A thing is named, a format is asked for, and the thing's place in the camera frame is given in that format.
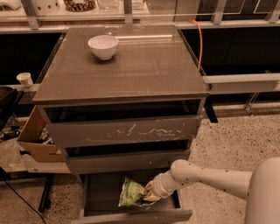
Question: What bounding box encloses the grey middle drawer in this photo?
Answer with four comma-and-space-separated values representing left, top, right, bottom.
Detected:
66, 140, 192, 174

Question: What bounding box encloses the white perforated container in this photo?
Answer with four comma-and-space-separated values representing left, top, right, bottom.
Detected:
31, 0, 60, 15

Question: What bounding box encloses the black metal stand leg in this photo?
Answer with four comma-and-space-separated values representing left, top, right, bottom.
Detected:
38, 174, 53, 213

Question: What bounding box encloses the grey metal rail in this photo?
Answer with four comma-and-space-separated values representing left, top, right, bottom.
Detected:
203, 73, 280, 95

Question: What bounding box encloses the grey top drawer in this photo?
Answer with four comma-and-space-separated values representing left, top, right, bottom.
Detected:
46, 100, 202, 148

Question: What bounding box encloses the grey open bottom drawer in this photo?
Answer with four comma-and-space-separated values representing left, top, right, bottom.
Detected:
71, 169, 193, 224

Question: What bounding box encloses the brown cardboard box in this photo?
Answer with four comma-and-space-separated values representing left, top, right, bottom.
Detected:
17, 107, 65, 163

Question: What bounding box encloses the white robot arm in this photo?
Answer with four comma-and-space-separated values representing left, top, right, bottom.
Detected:
143, 157, 280, 224

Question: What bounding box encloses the white ceramic bowl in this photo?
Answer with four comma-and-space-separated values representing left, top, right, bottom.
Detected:
87, 35, 119, 60

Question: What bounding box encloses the orange cable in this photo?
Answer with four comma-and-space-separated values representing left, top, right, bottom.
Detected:
188, 19, 204, 72

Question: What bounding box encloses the white paper cup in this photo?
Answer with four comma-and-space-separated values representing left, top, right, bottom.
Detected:
17, 73, 33, 88

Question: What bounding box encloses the jar of nuts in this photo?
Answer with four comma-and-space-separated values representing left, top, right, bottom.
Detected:
63, 0, 95, 12

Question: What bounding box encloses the green jalapeno chip bag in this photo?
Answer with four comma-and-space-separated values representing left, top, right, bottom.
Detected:
118, 177, 155, 207

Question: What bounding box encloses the grey drawer cabinet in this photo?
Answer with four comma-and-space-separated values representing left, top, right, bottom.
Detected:
32, 24, 212, 176

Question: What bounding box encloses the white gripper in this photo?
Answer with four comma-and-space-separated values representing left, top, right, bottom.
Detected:
139, 171, 176, 202

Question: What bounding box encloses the black floor cable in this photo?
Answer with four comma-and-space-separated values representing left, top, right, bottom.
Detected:
0, 174, 47, 224

